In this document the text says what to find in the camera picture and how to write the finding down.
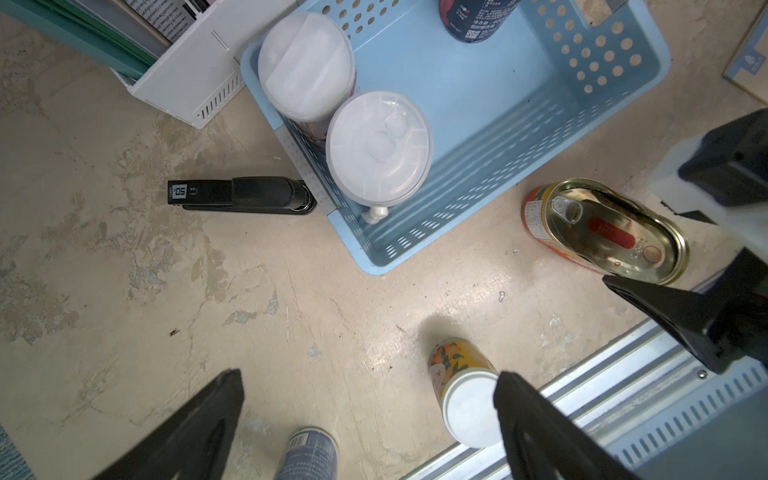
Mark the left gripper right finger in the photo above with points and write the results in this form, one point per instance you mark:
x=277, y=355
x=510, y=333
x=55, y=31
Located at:
x=542, y=443

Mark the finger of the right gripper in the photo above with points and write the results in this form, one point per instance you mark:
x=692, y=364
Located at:
x=719, y=326

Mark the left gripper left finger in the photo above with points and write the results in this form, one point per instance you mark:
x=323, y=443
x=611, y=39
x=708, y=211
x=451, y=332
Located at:
x=194, y=442

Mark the small orange can white lid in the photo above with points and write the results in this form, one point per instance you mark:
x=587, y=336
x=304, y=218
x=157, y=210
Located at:
x=464, y=382

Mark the oval gold fish tin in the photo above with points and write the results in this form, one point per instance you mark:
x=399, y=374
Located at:
x=591, y=225

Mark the light blue plastic basket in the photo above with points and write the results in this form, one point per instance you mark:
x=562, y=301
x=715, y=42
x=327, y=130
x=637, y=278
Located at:
x=498, y=110

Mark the yellow can white lid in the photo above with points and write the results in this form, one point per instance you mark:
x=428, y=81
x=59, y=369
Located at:
x=379, y=150

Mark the grey round tin can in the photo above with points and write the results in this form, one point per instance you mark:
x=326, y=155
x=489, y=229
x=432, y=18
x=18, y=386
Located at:
x=473, y=21

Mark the pink can white lid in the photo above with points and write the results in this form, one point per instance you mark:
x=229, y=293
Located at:
x=307, y=69

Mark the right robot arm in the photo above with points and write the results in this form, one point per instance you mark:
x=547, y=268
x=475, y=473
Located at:
x=719, y=177

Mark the clear jar blue lid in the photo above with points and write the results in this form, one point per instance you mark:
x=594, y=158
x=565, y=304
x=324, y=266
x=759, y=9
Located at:
x=311, y=453

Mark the black stapler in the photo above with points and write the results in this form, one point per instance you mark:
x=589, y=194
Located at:
x=257, y=195

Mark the white file organizer box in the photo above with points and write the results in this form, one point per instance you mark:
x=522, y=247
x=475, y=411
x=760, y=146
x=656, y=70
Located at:
x=200, y=73

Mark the green folder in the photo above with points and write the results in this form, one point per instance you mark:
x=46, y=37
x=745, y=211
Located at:
x=73, y=27

